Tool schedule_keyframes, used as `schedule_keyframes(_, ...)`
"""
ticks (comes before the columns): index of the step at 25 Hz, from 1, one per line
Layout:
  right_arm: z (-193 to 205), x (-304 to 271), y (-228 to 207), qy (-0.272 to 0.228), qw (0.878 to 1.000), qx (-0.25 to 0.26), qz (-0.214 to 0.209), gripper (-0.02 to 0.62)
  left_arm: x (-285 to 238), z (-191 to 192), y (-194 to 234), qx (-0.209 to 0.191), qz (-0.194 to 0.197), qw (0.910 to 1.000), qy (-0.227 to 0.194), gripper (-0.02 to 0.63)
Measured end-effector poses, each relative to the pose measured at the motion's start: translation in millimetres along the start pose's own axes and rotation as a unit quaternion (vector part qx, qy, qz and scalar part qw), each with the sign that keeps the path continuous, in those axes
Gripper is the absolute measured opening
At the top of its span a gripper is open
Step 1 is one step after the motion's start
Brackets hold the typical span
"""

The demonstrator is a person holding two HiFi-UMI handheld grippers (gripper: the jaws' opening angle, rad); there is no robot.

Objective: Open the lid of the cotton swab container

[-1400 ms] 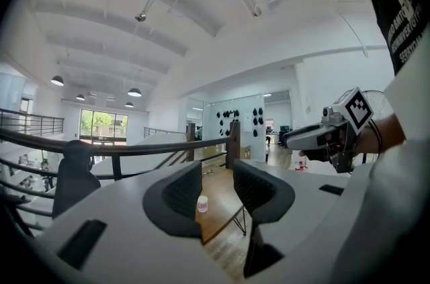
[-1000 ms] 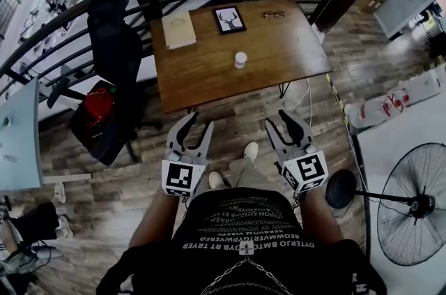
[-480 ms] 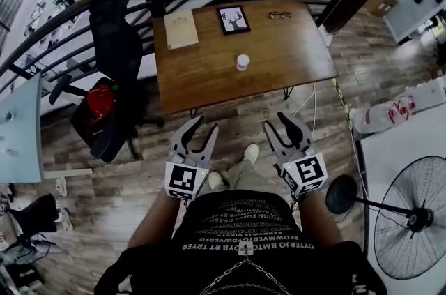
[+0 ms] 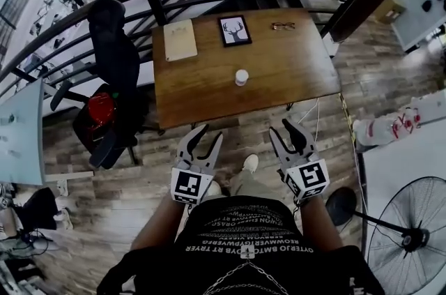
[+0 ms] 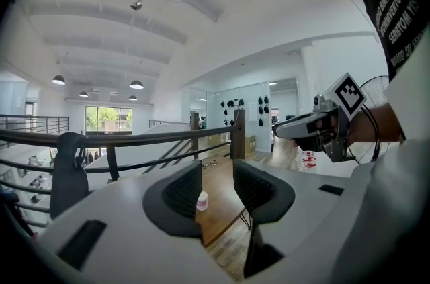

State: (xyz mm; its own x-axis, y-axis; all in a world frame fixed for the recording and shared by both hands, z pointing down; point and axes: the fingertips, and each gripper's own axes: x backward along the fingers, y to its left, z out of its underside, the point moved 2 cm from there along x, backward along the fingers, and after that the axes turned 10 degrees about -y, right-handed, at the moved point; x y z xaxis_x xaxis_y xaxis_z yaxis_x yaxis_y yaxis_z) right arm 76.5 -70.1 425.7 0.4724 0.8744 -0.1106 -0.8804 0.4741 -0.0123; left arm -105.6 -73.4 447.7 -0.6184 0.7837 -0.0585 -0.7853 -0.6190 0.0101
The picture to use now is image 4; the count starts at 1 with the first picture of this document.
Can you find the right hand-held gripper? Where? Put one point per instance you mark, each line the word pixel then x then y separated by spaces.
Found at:
pixel 308 176

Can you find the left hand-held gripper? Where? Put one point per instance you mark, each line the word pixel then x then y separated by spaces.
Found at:
pixel 190 183

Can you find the person's right forearm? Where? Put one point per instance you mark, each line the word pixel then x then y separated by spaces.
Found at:
pixel 318 224

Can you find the person's left forearm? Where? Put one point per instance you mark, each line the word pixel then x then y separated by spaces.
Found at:
pixel 158 225

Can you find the person's white left shoe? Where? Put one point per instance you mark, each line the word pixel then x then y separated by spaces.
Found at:
pixel 213 188

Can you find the person's white shoe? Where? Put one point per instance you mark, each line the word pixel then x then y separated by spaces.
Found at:
pixel 213 188
pixel 251 162

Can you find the person's white right shoe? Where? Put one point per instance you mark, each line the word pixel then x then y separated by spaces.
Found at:
pixel 251 162

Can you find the person's beige trousers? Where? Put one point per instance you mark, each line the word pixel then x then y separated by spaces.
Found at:
pixel 249 183

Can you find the pack of plastic bottles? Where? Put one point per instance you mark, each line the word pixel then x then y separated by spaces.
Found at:
pixel 383 128

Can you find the red glossy helmet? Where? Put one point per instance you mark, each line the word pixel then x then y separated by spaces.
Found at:
pixel 101 110

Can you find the pale wooden board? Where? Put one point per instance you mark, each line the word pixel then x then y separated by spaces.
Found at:
pixel 180 40

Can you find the person's black printed shirt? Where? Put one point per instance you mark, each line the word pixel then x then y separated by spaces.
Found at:
pixel 244 251

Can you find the brown-rimmed eyeglasses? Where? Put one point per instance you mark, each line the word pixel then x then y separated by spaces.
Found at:
pixel 283 26

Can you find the black-framed deer picture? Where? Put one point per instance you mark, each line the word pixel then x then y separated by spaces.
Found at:
pixel 234 30

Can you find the black office chair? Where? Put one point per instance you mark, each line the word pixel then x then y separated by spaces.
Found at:
pixel 115 53

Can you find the black standing fan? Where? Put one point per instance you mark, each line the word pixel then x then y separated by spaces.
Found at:
pixel 411 238

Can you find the black bag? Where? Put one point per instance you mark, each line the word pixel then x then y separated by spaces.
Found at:
pixel 38 208

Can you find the glass-topped desk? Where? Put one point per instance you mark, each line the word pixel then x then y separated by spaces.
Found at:
pixel 19 133

